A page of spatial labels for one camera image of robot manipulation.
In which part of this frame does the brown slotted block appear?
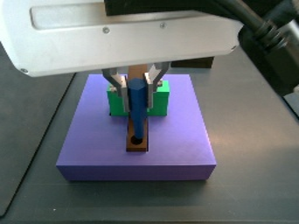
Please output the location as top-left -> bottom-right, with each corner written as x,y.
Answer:
126,65 -> 147,152

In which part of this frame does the purple base board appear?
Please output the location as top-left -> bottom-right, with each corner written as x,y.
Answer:
56,74 -> 217,181

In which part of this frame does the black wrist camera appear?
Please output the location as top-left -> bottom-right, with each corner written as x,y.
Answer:
104,0 -> 299,17

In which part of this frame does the blue hexagonal peg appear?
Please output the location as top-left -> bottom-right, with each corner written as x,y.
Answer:
128,78 -> 147,139

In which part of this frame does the black block holder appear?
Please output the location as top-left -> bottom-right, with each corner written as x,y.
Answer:
171,57 -> 214,68

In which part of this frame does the green U-shaped block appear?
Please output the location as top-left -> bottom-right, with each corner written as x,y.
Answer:
107,80 -> 171,116

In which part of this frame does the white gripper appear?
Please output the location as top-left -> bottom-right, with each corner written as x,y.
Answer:
0,0 -> 242,112

